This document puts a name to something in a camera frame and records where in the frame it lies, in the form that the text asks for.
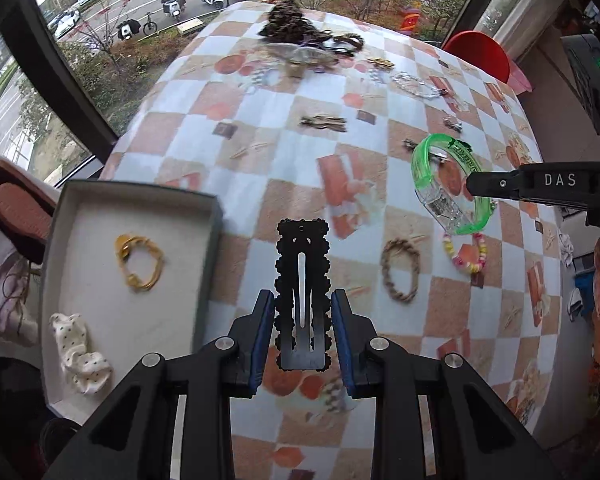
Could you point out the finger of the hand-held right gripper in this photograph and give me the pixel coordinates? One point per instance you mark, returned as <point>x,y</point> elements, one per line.
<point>530,185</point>

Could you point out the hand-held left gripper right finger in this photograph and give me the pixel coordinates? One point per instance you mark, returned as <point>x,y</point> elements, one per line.
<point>342,340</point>

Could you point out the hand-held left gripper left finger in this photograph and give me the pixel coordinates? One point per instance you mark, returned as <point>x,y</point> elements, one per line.
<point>262,340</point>

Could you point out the black scalloped hair clip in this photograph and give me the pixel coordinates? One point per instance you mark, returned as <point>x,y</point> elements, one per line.
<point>287,285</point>

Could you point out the green translucent bangle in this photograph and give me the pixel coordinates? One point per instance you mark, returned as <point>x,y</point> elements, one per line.
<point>422,160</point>

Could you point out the grey cardboard box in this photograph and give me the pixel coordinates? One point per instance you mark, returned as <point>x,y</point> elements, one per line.
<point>95,210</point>

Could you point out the silver star hair clip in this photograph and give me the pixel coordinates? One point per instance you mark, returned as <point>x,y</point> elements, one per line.
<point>322,122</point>

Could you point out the red plastic chair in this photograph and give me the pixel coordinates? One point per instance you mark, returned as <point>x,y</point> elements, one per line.
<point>480,55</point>

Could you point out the checkered tablecloth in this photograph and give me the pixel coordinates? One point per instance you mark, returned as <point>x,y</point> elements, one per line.
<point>280,170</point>

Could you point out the white polka dot scrunchie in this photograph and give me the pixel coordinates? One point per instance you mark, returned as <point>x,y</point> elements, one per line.
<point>82,365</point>

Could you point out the gold hair clip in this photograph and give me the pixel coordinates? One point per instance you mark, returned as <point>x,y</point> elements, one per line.
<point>381,62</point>

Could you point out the black gold scrunchie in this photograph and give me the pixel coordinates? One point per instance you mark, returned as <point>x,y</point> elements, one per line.
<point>347,41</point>

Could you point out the dark round object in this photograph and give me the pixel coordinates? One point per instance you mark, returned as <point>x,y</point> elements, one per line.
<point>15,410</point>

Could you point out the crystal hair accessory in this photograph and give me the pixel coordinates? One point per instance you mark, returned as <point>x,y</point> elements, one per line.
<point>260,79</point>

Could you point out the clear hair claw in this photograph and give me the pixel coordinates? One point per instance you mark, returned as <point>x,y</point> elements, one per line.
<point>302,55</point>

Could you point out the pink white towel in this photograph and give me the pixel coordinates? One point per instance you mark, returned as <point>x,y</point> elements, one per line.
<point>0,290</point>

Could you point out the brown slipper pink sole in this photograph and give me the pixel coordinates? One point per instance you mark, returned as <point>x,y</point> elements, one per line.
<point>20,215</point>

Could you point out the leopard print scrunchie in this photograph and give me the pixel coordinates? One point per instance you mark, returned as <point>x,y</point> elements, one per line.
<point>287,22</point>

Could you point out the bicycle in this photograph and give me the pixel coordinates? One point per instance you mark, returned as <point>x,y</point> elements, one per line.
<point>150,25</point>

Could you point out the black covered scooter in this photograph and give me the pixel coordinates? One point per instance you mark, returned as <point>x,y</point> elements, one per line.
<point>127,29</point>

